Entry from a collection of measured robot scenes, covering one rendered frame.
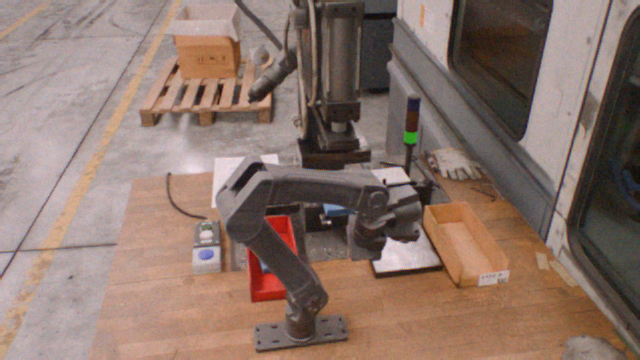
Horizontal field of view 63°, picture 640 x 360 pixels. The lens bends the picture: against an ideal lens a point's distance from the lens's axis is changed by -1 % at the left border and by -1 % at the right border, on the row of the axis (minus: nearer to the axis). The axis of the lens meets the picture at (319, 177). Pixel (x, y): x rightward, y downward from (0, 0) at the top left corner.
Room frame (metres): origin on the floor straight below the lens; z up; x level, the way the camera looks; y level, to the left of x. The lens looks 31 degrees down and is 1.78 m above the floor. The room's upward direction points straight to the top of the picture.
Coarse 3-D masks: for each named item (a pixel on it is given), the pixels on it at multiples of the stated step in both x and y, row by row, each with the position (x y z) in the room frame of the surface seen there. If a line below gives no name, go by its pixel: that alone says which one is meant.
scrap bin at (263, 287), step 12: (288, 216) 1.14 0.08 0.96; (276, 228) 1.14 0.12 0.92; (288, 228) 1.14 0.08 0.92; (288, 240) 1.11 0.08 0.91; (252, 252) 1.06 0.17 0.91; (252, 264) 1.01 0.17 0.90; (252, 276) 0.97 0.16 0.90; (264, 276) 0.97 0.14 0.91; (252, 288) 0.93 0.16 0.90; (264, 288) 0.93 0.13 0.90; (276, 288) 0.92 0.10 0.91; (252, 300) 0.88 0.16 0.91; (264, 300) 0.89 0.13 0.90
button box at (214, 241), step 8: (168, 176) 1.44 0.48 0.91; (168, 184) 1.39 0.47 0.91; (168, 192) 1.34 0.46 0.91; (192, 216) 1.22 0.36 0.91; (200, 216) 1.21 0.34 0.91; (200, 224) 1.15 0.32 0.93; (216, 224) 1.15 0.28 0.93; (200, 232) 1.11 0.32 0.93; (216, 232) 1.11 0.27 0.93; (200, 240) 1.08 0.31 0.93; (208, 240) 1.08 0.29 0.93; (216, 240) 1.08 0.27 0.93
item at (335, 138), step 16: (320, 112) 1.34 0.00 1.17; (320, 128) 1.25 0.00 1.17; (336, 128) 1.19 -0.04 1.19; (352, 128) 1.21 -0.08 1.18; (304, 144) 1.21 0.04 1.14; (320, 144) 1.19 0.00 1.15; (336, 144) 1.15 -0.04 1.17; (352, 144) 1.15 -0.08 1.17; (304, 160) 1.14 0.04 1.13; (320, 160) 1.15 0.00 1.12; (336, 160) 1.16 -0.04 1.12; (352, 160) 1.17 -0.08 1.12; (368, 160) 1.17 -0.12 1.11
